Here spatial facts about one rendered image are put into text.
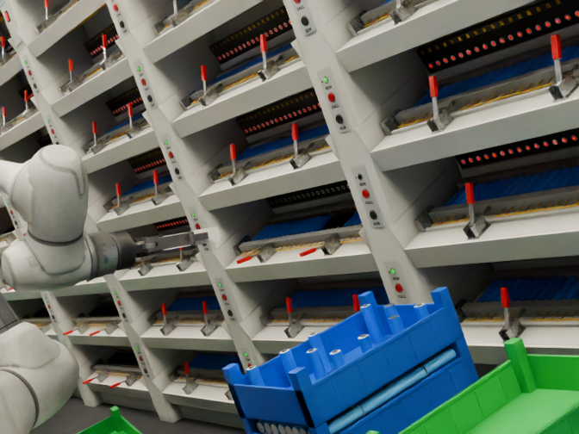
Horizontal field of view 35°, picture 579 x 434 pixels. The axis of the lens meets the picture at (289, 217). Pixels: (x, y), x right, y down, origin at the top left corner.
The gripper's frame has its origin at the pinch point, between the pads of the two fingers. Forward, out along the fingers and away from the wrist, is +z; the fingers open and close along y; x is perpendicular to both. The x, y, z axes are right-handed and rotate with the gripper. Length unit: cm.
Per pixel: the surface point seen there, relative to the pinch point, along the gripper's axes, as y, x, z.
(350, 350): 50, -23, -2
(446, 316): 69, -18, 2
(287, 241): -5.5, -4.4, 24.6
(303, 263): 5.2, -9.5, 21.0
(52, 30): -78, 65, 5
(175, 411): -100, -53, 32
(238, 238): -30.0, -2.0, 25.9
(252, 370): 54, -21, -23
